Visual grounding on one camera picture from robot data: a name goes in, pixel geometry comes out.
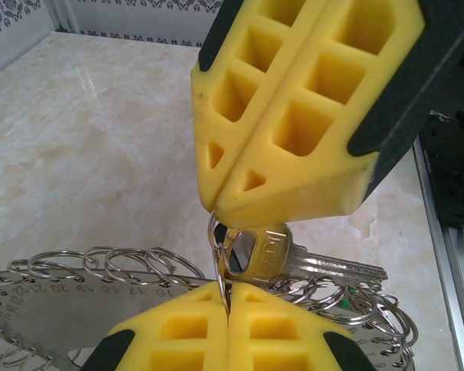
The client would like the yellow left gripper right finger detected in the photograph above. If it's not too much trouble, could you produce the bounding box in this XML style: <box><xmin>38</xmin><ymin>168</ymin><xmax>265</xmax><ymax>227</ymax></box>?
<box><xmin>228</xmin><ymin>285</ymin><xmax>376</xmax><ymax>371</ymax></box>

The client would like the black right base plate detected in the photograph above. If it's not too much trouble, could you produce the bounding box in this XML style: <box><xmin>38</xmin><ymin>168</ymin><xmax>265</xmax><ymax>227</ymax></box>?
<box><xmin>419</xmin><ymin>110</ymin><xmax>464</xmax><ymax>233</ymax></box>

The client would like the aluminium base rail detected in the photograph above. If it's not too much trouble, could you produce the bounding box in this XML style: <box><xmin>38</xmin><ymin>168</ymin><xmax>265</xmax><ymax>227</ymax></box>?
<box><xmin>411</xmin><ymin>137</ymin><xmax>464</xmax><ymax>371</ymax></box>

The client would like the silver key with lettering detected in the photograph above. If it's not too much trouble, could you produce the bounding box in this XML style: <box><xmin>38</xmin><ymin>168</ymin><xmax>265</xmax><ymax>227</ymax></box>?
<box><xmin>216</xmin><ymin>226</ymin><xmax>387</xmax><ymax>289</ymax></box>

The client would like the aluminium frame post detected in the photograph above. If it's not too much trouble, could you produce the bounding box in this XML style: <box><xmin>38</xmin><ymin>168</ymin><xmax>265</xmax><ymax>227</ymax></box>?
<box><xmin>49</xmin><ymin>0</ymin><xmax>79</xmax><ymax>36</ymax></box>

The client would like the numbered metal key organizer disc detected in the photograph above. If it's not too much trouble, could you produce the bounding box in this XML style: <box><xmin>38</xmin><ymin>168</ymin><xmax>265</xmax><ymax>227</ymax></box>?
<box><xmin>0</xmin><ymin>247</ymin><xmax>415</xmax><ymax>371</ymax></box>

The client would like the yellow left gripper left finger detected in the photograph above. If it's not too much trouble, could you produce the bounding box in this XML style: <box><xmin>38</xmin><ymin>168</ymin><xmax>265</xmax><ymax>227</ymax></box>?
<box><xmin>79</xmin><ymin>281</ymin><xmax>228</xmax><ymax>371</ymax></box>

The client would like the small silver split ring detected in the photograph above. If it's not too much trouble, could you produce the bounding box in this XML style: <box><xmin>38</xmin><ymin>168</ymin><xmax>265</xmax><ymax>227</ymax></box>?
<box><xmin>207</xmin><ymin>209</ymin><xmax>252</xmax><ymax>271</ymax></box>

